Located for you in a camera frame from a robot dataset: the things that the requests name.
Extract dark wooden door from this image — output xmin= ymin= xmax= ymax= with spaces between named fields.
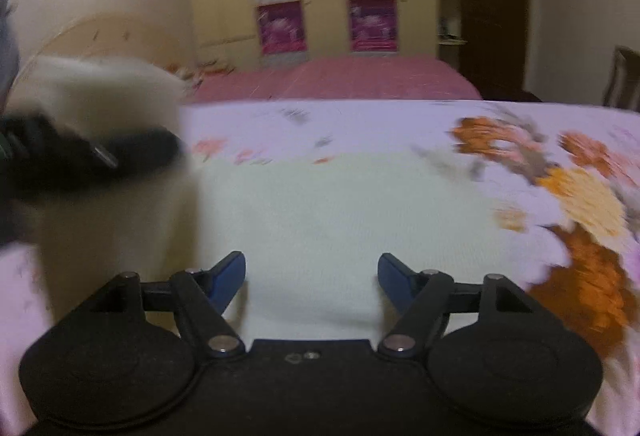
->
xmin=457 ymin=0 xmax=531 ymax=97

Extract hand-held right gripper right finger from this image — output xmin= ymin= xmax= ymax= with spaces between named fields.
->
xmin=377 ymin=253 xmax=548 ymax=359

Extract floral lilac bed sheet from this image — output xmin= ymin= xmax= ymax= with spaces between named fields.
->
xmin=0 ymin=99 xmax=640 ymax=436

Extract dark wooden chair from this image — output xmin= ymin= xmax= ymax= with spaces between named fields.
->
xmin=602 ymin=45 xmax=640 ymax=111

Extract orange patterned pillow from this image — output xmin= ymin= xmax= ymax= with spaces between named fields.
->
xmin=170 ymin=59 xmax=233 ymax=87

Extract light green sweater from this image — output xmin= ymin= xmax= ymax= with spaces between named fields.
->
xmin=5 ymin=55 xmax=571 ymax=352

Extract cream arched headboard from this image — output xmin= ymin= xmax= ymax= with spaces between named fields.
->
xmin=15 ymin=14 xmax=186 ymax=87

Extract grey tied curtain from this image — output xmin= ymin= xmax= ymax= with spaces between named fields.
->
xmin=0 ymin=0 xmax=22 ymax=92

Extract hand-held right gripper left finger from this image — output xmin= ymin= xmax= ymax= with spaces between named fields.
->
xmin=70 ymin=251 xmax=247 ymax=359

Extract pink bed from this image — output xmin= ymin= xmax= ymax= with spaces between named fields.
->
xmin=185 ymin=55 xmax=483 ymax=104

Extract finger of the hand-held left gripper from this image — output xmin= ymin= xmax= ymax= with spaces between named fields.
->
xmin=75 ymin=126 xmax=185 ymax=189

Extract magenta wall poster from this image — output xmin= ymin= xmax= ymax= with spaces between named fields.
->
xmin=256 ymin=0 xmax=308 ymax=54
xmin=348 ymin=0 xmax=400 ymax=52

